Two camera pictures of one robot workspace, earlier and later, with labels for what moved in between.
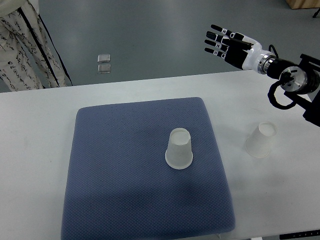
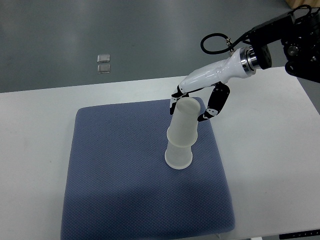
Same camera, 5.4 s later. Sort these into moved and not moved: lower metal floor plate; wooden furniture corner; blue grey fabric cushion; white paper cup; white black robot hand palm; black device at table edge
Moved: white paper cup; white black robot hand palm
Not moved: wooden furniture corner; black device at table edge; blue grey fabric cushion; lower metal floor plate
